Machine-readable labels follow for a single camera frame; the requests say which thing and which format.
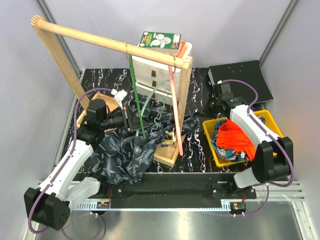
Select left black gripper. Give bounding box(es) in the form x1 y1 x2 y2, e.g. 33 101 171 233
100 104 149 132

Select light green hanger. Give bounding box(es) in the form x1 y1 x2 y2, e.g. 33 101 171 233
136 79 169 121

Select dark grey patterned shorts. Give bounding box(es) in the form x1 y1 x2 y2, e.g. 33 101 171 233
89 94 201 186

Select dark green hanger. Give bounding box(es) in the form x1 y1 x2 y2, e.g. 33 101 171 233
128 54 146 139

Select wooden clothes rack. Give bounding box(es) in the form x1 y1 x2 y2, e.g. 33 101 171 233
30 15 193 168

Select patterned blue orange shorts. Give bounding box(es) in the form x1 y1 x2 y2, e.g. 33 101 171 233
210 118 249 163

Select pink hanger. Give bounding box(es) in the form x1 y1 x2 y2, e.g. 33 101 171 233
168 66 183 156

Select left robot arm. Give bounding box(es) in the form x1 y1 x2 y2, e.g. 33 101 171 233
24 99 143 234

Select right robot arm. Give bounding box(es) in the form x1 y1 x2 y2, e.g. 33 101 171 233
203 79 294 199

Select white drawer unit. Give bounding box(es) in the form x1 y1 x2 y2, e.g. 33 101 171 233
130 41 193 105

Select yellow plastic tray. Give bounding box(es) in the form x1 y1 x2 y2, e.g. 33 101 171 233
202 109 284 168

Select black marbled mat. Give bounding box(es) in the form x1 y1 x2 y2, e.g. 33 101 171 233
66 66 288 174

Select orange book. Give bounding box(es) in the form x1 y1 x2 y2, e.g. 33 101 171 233
174 40 187 58

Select green book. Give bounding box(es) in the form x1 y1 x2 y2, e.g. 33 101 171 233
137 31 181 55

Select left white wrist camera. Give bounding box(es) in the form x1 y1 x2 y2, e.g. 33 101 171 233
111 89 128 109

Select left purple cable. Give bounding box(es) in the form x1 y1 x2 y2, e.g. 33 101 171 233
27 87 116 240

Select purple cable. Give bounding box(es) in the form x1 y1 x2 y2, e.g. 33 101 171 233
219 79 296 217
27 87 116 240

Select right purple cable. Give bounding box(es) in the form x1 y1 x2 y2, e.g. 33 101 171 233
219 79 296 217

